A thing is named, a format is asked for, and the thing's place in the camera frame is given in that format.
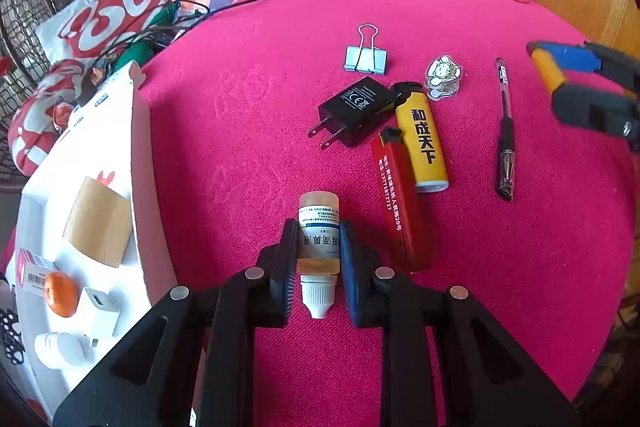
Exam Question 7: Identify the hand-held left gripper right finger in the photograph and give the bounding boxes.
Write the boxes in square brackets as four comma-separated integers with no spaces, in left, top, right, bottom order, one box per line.
[340,219,576,427]

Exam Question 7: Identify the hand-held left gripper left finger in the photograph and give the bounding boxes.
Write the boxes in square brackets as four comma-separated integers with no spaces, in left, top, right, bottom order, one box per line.
[52,218,301,427]

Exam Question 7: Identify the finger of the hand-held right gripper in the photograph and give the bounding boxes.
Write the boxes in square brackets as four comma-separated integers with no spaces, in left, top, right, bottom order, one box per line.
[526,39,640,95]
[551,83,640,155]

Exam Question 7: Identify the yellow lighter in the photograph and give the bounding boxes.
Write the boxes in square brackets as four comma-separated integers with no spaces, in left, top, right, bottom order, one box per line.
[390,82,449,194]
[531,48,568,95]

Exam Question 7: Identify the small dropper bottle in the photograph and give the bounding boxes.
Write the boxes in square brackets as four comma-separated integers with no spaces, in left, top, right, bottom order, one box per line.
[296,191,342,320]

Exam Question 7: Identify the red lighter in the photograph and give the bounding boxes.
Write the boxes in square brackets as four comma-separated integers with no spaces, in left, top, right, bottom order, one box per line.
[371,127,433,274]

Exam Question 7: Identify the black gel pen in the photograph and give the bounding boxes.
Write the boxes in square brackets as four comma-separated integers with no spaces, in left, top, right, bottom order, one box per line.
[495,57,516,202]

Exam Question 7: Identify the cartoon acrylic keychain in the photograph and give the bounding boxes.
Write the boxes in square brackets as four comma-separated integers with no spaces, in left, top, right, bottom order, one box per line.
[425,55,463,100]

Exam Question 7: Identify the black plug charger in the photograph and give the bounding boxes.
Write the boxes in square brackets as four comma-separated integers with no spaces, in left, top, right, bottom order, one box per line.
[307,77,398,151]

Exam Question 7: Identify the light blue binder clip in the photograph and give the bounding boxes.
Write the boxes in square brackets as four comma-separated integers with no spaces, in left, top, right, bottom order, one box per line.
[343,24,390,75]

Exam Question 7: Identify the white cardboard tray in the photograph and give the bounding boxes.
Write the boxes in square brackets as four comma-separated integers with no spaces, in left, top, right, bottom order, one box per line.
[0,59,178,423]

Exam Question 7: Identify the magenta tablecloth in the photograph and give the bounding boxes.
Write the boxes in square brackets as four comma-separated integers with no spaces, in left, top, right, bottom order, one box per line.
[0,0,636,427]

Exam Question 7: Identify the white cube charger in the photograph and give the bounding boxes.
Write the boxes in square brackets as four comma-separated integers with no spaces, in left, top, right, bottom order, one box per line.
[76,287,122,348]

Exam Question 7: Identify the brown cardboard piece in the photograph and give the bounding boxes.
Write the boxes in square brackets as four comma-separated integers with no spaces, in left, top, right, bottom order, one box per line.
[62,176,135,269]

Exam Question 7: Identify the small tangerine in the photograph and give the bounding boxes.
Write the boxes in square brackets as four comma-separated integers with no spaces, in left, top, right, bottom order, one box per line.
[43,271,81,319]

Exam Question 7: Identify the small white bottle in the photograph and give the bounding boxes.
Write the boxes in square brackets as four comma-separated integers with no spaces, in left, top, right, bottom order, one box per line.
[34,331,98,370]

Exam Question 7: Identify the small pink box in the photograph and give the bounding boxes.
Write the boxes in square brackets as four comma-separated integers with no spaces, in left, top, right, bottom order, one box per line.
[15,248,58,295]

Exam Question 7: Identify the green cloth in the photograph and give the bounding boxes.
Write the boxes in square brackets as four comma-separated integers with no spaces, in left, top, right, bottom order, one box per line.
[112,2,181,72]

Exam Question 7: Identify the round red white cushion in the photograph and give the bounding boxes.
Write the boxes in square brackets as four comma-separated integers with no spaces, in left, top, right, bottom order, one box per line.
[7,59,86,175]

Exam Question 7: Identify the square red white cushion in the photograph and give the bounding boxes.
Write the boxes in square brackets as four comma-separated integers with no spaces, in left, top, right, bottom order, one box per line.
[57,0,173,60]

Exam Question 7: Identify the white pillow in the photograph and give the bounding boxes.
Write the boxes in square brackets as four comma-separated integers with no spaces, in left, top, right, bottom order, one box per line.
[37,0,108,62]

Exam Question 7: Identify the wicker hanging chair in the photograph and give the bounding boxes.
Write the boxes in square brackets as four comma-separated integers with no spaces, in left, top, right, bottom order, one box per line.
[0,0,323,192]

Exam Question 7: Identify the tangled black cables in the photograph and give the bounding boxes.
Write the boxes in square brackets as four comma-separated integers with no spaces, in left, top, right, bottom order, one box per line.
[97,0,211,68]

